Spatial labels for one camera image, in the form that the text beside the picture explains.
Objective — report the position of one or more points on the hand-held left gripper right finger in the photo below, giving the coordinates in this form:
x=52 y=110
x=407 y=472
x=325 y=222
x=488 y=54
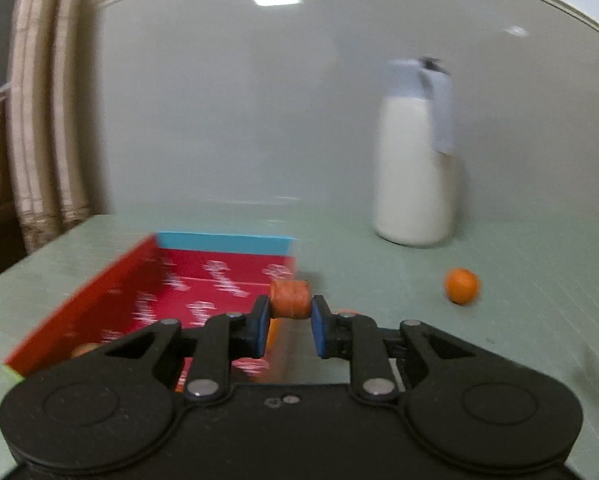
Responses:
x=319 y=331

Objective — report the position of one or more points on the pink sausage piece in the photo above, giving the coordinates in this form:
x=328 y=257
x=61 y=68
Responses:
x=290 y=300

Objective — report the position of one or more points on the orange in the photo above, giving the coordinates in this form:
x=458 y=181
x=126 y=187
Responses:
x=462 y=286

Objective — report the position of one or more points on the beige curtain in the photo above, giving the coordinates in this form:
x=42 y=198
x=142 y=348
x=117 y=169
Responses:
x=49 y=110

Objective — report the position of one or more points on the white thermos jug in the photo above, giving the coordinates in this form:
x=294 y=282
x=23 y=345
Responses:
x=412 y=180

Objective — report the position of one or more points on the small tan round fruit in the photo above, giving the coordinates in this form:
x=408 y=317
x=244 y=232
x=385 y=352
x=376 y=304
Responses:
x=84 y=349

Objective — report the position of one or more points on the green grid tablecloth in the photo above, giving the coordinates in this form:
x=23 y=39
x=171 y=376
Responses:
x=504 y=270

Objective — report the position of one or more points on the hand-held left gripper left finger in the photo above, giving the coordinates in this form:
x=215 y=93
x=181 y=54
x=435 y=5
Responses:
x=263 y=327

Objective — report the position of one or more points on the colourful cardboard box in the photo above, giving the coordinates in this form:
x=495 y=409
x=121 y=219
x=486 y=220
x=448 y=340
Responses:
x=189 y=285

